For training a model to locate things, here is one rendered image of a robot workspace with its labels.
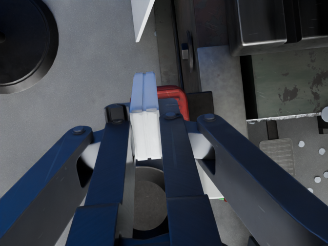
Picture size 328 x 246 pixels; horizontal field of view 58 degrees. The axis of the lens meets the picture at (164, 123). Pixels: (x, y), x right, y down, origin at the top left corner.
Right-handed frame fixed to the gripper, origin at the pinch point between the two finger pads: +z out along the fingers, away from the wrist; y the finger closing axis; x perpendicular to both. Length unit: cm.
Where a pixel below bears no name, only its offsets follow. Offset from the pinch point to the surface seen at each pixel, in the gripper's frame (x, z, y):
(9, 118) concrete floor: -34, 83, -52
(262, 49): -1.9, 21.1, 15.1
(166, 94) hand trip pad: -3.3, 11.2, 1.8
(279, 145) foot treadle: -40, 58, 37
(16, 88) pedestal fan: -24, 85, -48
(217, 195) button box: -21.6, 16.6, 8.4
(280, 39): -0.2, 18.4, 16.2
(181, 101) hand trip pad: -4.0, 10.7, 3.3
